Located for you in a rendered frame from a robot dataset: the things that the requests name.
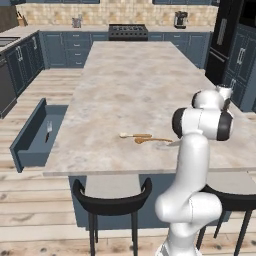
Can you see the steel sink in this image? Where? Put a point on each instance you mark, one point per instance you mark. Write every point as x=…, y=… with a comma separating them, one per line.
x=7, y=41

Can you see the blue cupboard run with sink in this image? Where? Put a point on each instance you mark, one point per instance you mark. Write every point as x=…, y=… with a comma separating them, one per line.
x=23, y=63

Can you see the grey jar with tools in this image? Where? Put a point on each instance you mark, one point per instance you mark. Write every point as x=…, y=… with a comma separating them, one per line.
x=77, y=22

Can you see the wooden utensil with white tip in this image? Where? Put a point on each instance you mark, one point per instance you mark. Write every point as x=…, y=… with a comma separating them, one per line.
x=136, y=135

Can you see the blue cupboard run with drawers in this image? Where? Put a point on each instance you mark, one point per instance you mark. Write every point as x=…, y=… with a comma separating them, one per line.
x=70, y=49

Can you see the black hob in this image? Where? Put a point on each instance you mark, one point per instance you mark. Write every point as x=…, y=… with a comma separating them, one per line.
x=128, y=32

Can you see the silver coffee machine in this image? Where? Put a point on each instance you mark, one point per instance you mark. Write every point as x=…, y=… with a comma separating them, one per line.
x=180, y=19

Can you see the black fridge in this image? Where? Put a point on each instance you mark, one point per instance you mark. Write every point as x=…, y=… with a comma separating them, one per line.
x=226, y=30

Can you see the wooden spoon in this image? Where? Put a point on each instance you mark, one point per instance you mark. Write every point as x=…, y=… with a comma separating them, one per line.
x=146, y=140

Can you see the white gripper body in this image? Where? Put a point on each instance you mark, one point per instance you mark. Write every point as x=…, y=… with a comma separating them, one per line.
x=224, y=91

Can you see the blue open drawer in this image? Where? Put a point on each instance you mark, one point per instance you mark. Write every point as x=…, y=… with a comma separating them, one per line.
x=33, y=140

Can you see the metallic utensil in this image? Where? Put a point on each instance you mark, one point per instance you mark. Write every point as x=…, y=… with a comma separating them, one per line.
x=173, y=143

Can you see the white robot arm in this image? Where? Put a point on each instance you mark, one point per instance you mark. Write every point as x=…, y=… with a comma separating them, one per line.
x=191, y=173

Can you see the wooden knife block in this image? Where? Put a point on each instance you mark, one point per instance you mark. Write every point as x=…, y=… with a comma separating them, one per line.
x=22, y=20

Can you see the tall blue cupboard unit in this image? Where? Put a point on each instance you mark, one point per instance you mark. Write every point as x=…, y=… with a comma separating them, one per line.
x=243, y=66

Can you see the black stool with grey seat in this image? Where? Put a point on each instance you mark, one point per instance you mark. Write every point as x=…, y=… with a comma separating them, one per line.
x=233, y=193
x=111, y=200

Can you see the dark dishwasher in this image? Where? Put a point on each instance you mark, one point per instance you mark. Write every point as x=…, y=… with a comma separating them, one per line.
x=6, y=88

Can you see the blue wall cupboards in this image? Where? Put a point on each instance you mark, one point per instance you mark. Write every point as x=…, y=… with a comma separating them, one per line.
x=63, y=1
x=183, y=1

